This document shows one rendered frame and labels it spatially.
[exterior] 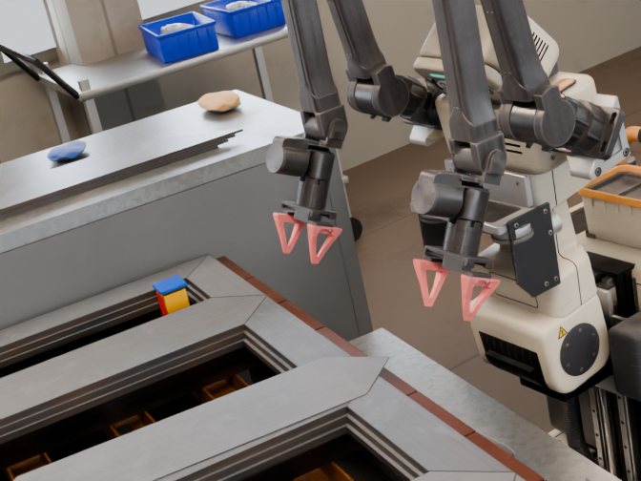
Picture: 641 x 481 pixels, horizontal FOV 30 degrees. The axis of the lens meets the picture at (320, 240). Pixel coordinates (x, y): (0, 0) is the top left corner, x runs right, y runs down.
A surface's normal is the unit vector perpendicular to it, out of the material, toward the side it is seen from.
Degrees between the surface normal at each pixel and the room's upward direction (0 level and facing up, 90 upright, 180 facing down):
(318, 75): 87
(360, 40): 90
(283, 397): 0
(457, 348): 0
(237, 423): 0
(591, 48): 90
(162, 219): 90
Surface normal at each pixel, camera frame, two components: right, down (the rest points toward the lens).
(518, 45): 0.52, 0.22
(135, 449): -0.20, -0.91
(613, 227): -0.80, 0.40
